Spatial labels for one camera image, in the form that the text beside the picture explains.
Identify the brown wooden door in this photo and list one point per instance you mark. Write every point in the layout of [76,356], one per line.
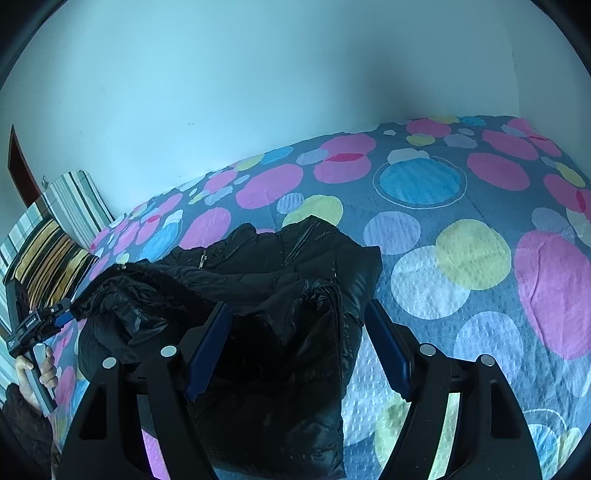
[21,170]

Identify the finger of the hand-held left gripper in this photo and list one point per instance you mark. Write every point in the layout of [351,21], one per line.
[62,319]

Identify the polka dot bedspread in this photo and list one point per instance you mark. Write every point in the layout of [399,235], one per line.
[461,286]

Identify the person's left hand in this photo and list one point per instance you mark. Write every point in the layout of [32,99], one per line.
[44,374]

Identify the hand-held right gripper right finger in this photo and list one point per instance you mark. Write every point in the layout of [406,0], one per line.
[388,355]

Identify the person's left forearm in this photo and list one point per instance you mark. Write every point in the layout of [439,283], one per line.
[23,424]

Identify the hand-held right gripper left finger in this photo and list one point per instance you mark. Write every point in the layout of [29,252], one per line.
[205,360]

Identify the striped brown pillow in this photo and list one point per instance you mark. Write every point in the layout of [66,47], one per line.
[51,263]

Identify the striped headboard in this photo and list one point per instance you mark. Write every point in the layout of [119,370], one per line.
[74,198]

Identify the black puffer jacket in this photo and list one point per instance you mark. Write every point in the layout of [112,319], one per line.
[277,286]

